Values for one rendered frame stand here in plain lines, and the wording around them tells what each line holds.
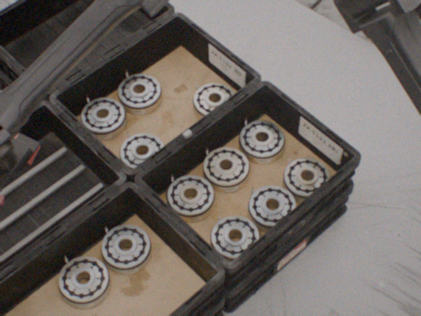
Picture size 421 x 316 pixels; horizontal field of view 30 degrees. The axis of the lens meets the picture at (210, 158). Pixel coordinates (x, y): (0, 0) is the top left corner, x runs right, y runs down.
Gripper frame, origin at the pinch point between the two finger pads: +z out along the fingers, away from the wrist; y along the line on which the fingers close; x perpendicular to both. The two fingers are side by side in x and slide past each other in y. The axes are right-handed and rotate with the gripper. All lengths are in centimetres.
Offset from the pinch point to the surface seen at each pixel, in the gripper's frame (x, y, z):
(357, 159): 56, -42, 13
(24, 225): -1.5, 2.8, 19.3
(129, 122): 3.7, -31.3, 23.9
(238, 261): 45.0, -8.7, 8.5
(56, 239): 10.3, 4.2, 9.6
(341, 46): 35, -87, 43
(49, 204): 0.2, -4.2, 20.3
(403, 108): 58, -75, 41
